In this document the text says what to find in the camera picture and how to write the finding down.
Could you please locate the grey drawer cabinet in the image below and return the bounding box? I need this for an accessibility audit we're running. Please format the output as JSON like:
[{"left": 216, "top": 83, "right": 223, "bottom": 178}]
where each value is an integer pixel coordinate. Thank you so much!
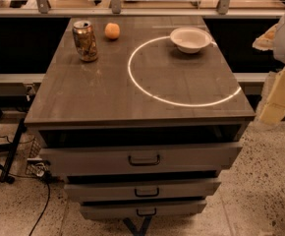
[{"left": 24, "top": 15, "right": 257, "bottom": 236}]

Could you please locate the metal railing frame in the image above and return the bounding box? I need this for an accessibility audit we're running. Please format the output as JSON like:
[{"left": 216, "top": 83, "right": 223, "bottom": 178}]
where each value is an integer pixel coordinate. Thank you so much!
[{"left": 0, "top": 0, "right": 285, "bottom": 18}]

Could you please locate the black stand leg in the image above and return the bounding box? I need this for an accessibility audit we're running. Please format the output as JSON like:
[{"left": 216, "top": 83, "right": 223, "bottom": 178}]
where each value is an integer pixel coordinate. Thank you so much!
[{"left": 0, "top": 119, "right": 26, "bottom": 184}]

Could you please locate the black floor cable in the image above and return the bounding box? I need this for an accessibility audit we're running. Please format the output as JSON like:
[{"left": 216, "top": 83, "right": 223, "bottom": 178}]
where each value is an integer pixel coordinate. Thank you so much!
[{"left": 0, "top": 115, "right": 52, "bottom": 236}]

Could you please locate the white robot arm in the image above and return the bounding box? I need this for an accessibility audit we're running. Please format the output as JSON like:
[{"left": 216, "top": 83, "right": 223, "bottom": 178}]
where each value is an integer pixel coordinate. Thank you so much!
[{"left": 253, "top": 15, "right": 285, "bottom": 126}]

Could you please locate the wire mesh basket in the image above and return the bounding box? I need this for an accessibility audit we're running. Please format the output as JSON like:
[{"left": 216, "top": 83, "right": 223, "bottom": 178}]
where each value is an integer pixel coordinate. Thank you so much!
[{"left": 26, "top": 139, "right": 49, "bottom": 178}]

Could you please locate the grey drawer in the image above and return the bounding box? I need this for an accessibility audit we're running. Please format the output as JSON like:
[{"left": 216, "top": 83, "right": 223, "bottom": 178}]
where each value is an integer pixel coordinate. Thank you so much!
[
  {"left": 40, "top": 142, "right": 242, "bottom": 176},
  {"left": 80, "top": 199, "right": 206, "bottom": 220},
  {"left": 64, "top": 178, "right": 220, "bottom": 203}
]

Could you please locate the grey top drawer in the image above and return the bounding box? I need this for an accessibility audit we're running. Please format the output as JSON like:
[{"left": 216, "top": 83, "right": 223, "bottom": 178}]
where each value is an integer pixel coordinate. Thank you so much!
[{"left": 40, "top": 142, "right": 242, "bottom": 176}]

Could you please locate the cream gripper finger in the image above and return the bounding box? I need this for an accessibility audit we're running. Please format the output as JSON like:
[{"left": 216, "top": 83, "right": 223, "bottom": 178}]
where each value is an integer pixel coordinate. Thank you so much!
[
  {"left": 253, "top": 25, "right": 277, "bottom": 51},
  {"left": 258, "top": 67, "right": 285, "bottom": 125}
]

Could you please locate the grey middle drawer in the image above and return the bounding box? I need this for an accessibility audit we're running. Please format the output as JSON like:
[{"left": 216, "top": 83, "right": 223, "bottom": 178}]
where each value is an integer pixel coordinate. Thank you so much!
[{"left": 64, "top": 178, "right": 220, "bottom": 203}]

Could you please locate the gold soda can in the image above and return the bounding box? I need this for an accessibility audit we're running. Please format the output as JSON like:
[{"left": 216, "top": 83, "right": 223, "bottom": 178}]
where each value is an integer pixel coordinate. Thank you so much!
[{"left": 72, "top": 20, "right": 98, "bottom": 62}]

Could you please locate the orange fruit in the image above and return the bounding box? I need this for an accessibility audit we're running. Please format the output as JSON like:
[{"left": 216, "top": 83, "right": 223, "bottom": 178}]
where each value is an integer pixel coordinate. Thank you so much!
[{"left": 104, "top": 23, "right": 120, "bottom": 40}]

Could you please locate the grey bottom drawer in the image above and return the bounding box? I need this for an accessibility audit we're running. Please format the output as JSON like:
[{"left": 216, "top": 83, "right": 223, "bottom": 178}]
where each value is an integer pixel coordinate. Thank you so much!
[{"left": 80, "top": 199, "right": 206, "bottom": 220}]

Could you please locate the white bowl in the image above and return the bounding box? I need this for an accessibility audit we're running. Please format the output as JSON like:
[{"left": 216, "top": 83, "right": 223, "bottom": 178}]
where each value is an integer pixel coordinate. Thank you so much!
[{"left": 170, "top": 28, "right": 212, "bottom": 54}]

